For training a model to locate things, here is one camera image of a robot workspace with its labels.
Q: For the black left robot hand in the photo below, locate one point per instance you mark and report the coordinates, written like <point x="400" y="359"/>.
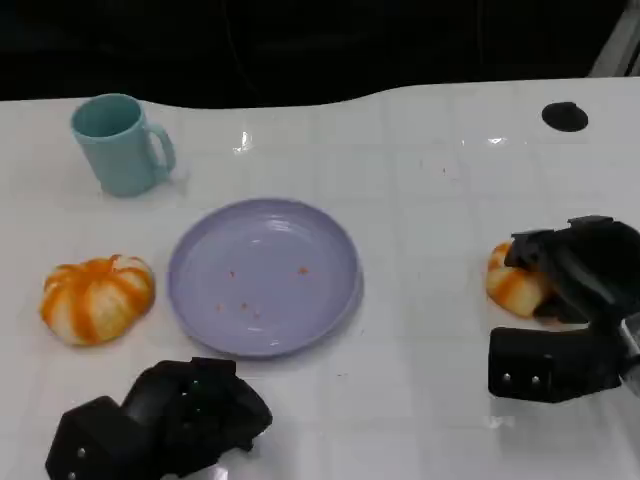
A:
<point x="200" y="407"/>

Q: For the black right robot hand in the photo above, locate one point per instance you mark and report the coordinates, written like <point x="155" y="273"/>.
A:
<point x="590" y="270"/>

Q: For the orange and white bread roll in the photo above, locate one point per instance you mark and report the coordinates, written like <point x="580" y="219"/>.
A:
<point x="97" y="300"/>
<point x="515" y="290"/>

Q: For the lilac plate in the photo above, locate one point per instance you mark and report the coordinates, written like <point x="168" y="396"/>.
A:
<point x="265" y="277"/>

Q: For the black round table grommet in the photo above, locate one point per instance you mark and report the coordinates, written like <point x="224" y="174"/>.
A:
<point x="565" y="116"/>

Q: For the pale green mug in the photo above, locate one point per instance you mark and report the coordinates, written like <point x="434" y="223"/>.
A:
<point x="120" y="145"/>

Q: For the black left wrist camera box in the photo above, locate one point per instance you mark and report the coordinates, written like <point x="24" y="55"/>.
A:
<point x="105" y="440"/>

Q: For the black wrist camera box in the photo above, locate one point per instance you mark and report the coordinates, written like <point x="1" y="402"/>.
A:
<point x="105" y="440"/>
<point x="545" y="367"/>

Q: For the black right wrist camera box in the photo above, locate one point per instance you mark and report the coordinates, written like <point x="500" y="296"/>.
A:
<point x="545" y="367"/>

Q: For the white slanted post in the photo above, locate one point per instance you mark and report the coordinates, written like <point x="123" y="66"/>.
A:
<point x="620" y="42"/>

